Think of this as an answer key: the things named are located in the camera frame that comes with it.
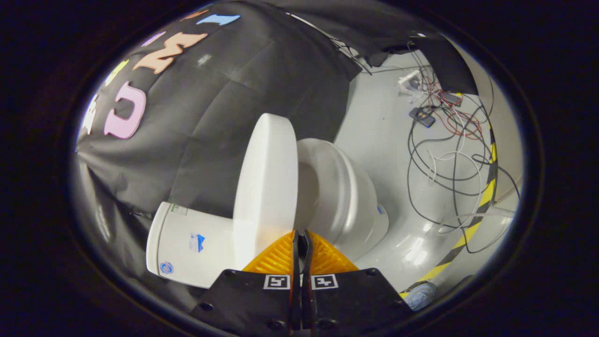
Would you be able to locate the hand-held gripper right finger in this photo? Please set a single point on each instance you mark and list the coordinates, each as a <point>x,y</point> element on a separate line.
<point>308,304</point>

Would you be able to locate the black backdrop cloth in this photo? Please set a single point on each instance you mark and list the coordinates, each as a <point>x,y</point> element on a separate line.
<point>224,93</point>

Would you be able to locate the white ceramic toilet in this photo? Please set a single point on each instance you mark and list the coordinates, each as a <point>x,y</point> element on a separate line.
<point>187,243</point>

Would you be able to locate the pale blue shoe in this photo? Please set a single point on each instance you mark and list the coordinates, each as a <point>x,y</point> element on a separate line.
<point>421,296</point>

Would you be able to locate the yellow black hazard tape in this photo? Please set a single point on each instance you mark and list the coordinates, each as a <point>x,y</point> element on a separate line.
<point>486,192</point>

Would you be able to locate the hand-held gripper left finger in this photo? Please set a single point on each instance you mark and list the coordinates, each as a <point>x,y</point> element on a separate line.
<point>295,304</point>

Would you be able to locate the small black device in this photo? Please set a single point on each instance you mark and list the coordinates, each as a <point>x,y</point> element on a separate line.
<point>422,117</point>

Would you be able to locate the white toilet lid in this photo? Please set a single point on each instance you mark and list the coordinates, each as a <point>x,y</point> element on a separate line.
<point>266,187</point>

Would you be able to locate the small white plastic object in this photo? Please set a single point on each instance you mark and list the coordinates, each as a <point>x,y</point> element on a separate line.
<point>408,82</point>

